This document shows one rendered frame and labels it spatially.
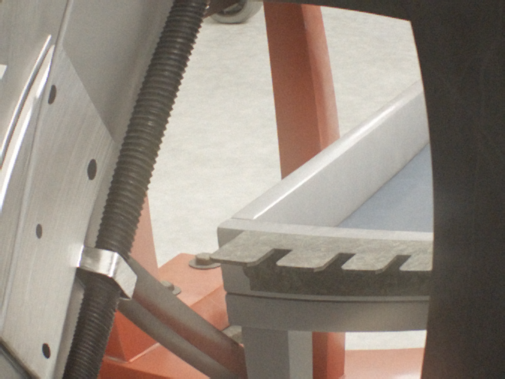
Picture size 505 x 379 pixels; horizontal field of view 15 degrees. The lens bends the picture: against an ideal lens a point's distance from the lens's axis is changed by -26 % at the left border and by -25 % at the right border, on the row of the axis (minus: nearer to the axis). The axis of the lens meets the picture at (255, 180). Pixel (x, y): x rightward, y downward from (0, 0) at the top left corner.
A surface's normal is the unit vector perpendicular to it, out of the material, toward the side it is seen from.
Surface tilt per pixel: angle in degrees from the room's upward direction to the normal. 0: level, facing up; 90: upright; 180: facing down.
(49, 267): 90
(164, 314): 90
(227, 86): 0
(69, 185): 90
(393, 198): 0
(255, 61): 0
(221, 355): 90
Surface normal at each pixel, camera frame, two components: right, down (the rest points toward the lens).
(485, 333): -0.61, 0.30
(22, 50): 0.88, 0.08
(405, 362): -0.08, -0.94
